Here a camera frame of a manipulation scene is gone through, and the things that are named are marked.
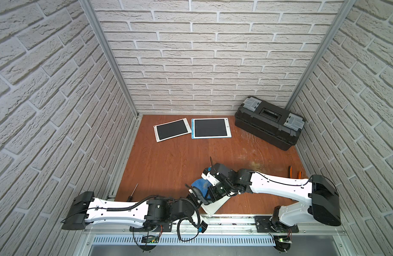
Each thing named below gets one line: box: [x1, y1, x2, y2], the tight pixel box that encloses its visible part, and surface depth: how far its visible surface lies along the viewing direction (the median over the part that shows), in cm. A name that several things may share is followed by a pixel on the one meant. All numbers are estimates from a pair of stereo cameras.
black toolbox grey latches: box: [234, 96, 306, 151], surface depth 99 cm
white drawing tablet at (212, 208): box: [198, 195, 231, 217], surface depth 73 cm
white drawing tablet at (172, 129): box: [153, 117, 193, 143], surface depth 113 cm
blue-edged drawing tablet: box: [191, 117, 232, 140], surface depth 116 cm
